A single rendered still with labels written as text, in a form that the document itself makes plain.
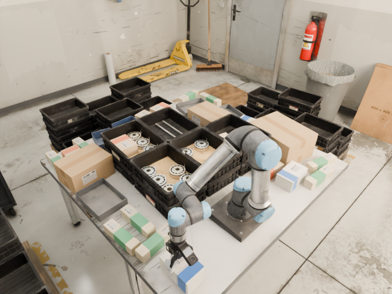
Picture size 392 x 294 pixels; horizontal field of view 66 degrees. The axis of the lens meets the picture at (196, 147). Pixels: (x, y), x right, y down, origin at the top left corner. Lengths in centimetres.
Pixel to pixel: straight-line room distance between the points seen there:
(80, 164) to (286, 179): 131
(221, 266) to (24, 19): 397
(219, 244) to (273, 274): 87
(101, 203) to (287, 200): 116
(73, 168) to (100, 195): 23
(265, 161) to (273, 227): 66
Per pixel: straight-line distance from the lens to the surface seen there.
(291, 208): 196
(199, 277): 152
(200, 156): 204
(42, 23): 479
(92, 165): 203
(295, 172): 208
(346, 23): 441
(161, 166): 197
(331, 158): 234
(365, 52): 438
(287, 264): 257
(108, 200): 199
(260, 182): 141
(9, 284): 224
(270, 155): 126
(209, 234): 175
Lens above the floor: 208
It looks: 36 degrees down
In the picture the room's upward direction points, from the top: straight up
